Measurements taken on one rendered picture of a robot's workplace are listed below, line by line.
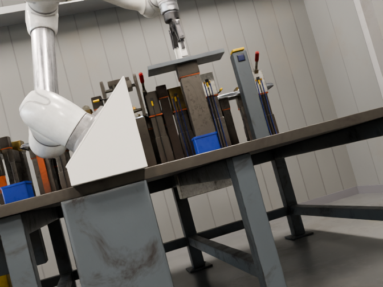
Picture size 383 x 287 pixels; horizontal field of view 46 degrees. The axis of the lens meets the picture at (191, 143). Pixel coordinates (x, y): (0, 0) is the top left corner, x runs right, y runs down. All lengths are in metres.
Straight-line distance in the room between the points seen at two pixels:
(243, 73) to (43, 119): 0.98
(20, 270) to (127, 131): 0.59
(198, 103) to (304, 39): 3.02
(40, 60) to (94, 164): 0.69
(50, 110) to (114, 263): 0.58
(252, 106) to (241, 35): 2.66
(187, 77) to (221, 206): 2.44
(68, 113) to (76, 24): 2.91
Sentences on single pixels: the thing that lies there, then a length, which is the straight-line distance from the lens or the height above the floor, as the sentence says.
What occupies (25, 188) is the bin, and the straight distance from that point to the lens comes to 2.04.
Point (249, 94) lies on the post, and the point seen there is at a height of 0.93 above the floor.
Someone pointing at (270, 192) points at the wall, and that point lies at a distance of 4.58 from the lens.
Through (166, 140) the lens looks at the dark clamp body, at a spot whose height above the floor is 0.83.
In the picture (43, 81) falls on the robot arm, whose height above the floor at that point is 1.17.
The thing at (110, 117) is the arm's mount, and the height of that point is 0.89.
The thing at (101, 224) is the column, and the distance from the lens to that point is 1.60.
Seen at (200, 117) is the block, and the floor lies 0.88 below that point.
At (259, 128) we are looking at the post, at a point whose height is 0.76.
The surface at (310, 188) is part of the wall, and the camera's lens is 4.76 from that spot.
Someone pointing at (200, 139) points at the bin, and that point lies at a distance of 2.00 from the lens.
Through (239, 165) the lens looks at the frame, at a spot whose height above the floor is 0.62.
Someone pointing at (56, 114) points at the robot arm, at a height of 0.97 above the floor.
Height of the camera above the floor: 0.64
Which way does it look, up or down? 4 degrees up
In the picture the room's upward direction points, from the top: 15 degrees counter-clockwise
